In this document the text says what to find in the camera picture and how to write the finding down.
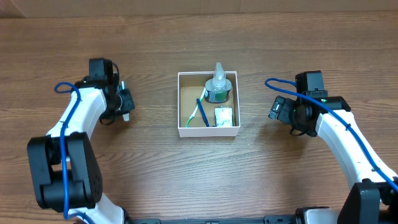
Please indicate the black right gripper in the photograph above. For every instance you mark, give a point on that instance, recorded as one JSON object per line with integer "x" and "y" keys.
{"x": 278, "y": 107}

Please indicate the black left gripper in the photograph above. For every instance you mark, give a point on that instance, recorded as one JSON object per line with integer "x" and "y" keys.
{"x": 126, "y": 101}

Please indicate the white teal toothpaste tube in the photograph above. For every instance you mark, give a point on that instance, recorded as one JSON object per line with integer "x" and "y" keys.
{"x": 125, "y": 107}

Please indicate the green white toothbrush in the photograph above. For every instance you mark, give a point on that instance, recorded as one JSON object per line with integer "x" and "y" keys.
{"x": 196, "y": 108}

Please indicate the green white soap packet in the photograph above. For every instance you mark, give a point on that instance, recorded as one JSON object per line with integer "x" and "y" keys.
{"x": 224, "y": 117}

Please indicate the white cardboard box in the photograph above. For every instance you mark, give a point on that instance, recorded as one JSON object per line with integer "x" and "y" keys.
{"x": 190, "y": 86}

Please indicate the clear pump soap bottle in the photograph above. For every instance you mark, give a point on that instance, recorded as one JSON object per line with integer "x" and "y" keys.
{"x": 218, "y": 87}

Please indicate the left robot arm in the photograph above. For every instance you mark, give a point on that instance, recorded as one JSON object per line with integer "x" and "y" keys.
{"x": 65, "y": 173}

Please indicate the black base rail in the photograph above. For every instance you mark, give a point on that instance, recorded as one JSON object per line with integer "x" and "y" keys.
{"x": 268, "y": 219}

